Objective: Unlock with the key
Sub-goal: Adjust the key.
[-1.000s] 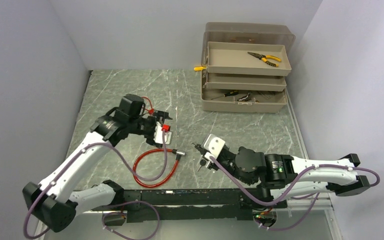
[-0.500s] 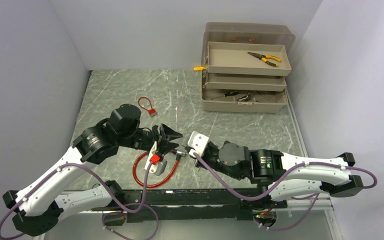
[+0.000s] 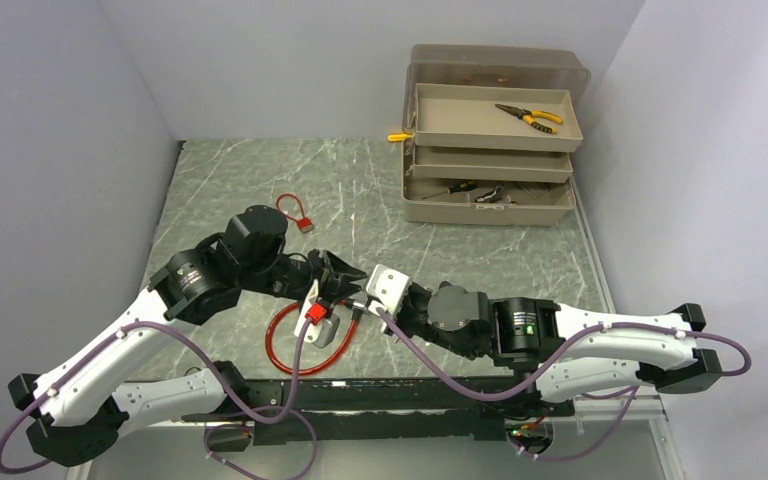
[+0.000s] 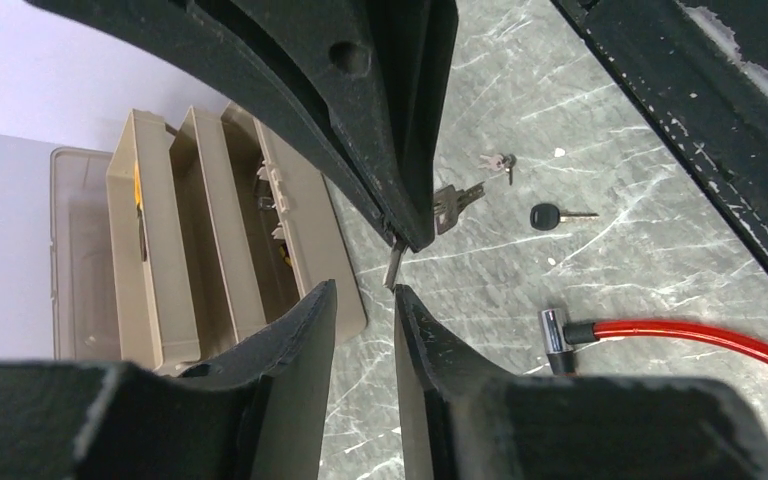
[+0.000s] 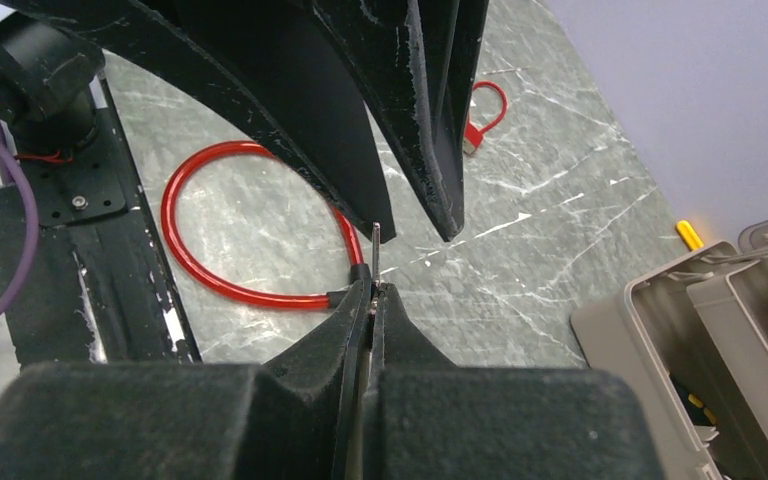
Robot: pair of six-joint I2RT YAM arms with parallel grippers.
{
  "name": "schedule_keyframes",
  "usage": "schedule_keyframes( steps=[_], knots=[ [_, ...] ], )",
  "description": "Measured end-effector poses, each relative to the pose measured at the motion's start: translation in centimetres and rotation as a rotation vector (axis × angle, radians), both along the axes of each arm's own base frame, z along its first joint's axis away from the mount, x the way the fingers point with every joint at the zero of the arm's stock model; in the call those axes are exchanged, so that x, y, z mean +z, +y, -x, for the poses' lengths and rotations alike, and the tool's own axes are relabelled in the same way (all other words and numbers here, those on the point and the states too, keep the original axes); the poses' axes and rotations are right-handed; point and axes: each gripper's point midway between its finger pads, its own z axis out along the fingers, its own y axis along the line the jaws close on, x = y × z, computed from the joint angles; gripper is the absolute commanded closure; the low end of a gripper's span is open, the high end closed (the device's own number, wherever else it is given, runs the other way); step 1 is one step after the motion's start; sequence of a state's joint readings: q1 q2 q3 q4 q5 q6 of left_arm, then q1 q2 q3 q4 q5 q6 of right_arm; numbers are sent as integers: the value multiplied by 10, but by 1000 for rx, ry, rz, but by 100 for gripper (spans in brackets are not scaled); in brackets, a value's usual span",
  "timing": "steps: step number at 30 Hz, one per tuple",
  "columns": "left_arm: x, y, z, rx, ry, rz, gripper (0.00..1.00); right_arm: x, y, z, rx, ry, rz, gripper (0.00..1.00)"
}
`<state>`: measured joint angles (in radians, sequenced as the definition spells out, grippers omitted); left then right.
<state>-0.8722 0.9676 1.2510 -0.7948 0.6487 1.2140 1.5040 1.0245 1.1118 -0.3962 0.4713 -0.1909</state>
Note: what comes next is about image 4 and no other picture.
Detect silver key bunch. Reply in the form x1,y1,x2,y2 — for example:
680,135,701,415
383,182,485,291

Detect black head car key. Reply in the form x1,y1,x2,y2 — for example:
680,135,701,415
529,203,599,231

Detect yellow handled pliers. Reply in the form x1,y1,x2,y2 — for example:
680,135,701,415
133,160,148,262

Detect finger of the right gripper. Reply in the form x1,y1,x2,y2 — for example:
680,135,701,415
366,0,458,199
40,1,437,251

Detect tools in bottom tray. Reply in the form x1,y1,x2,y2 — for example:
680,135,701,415
254,157,293,268

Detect red cable lock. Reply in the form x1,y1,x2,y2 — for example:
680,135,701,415
538,308,768,376

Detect beige tiered toolbox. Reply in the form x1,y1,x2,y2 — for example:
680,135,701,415
50,104,368,376

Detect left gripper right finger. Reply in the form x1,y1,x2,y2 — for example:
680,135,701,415
394,285,768,479

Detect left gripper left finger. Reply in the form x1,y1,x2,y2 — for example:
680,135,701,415
0,280,337,479

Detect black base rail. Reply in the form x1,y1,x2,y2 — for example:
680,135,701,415
556,0,768,274

